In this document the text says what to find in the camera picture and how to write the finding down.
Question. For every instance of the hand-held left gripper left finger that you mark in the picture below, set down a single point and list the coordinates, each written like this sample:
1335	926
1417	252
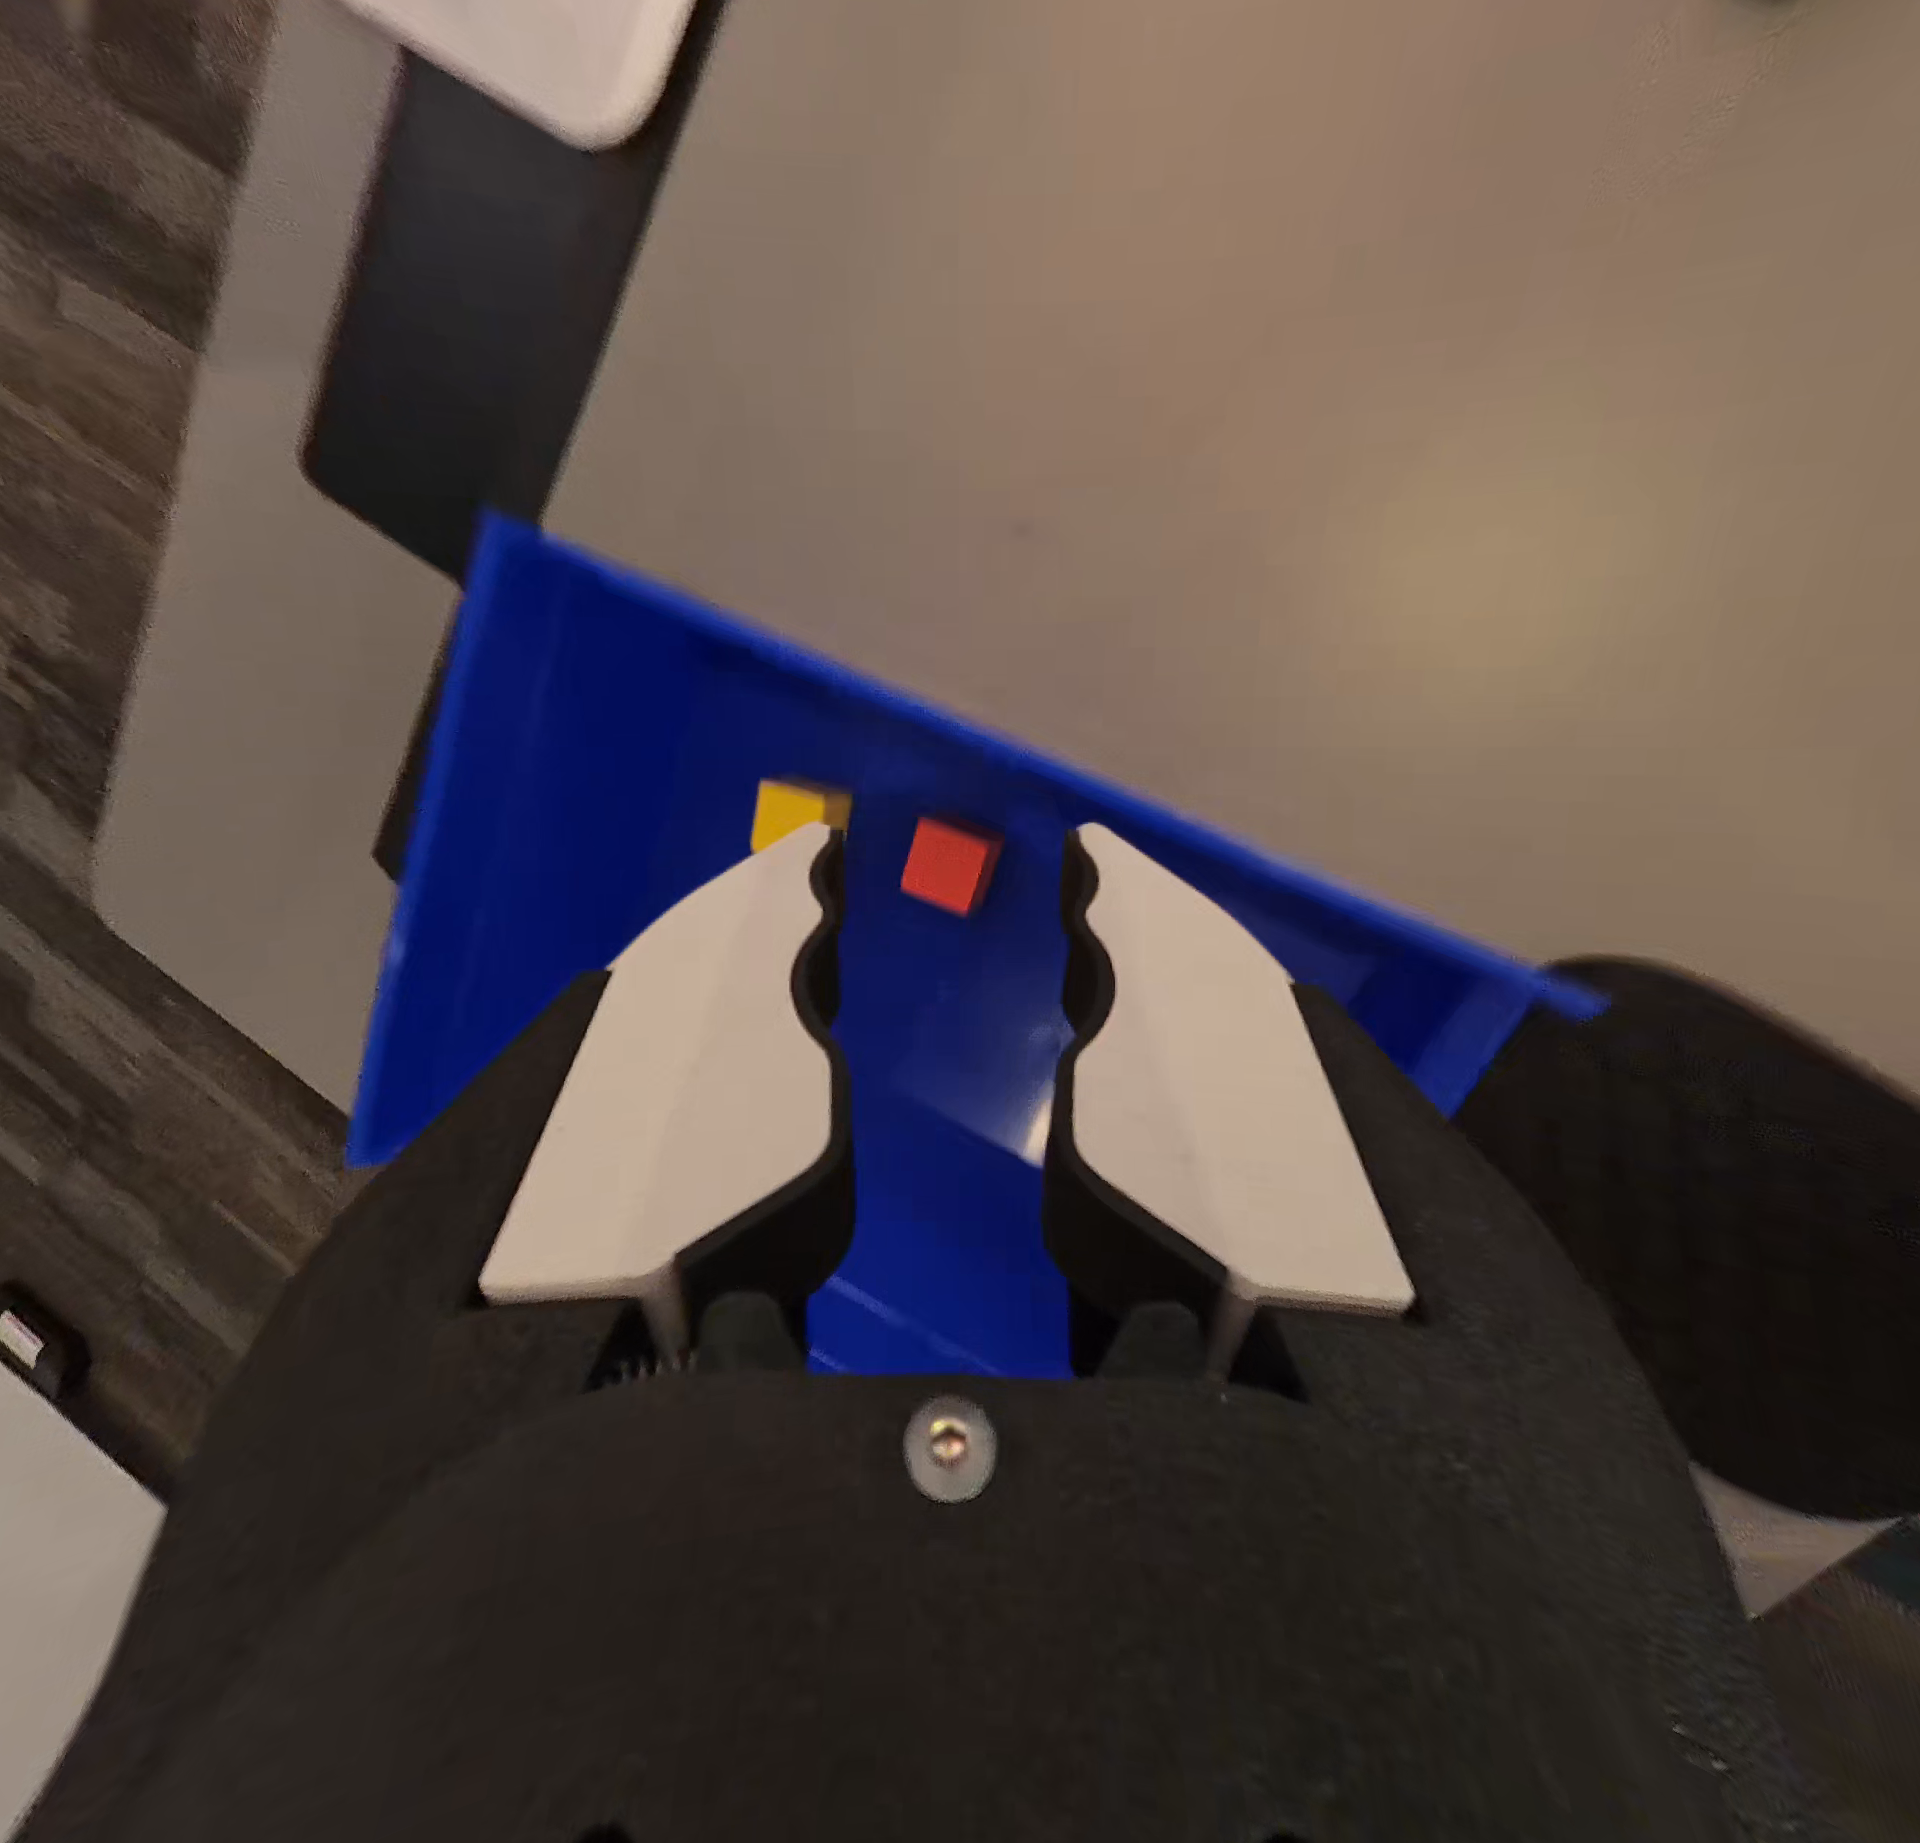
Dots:
676	1108

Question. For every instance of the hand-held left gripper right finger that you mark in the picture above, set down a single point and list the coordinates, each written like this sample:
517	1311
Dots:
1231	1108

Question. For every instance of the yellow wooden cube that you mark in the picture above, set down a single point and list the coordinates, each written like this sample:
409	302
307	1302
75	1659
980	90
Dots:
783	811

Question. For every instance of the red wooden cube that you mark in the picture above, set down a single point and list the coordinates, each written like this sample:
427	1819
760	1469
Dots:
950	863

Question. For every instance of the blue plastic bin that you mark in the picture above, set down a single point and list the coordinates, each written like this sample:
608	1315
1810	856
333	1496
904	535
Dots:
600	748

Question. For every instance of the black rounded pad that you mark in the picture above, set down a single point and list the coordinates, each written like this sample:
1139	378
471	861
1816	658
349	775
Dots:
1725	1242

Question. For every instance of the small black labelled box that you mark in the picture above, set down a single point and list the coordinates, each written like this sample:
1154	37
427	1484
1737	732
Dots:
39	1342

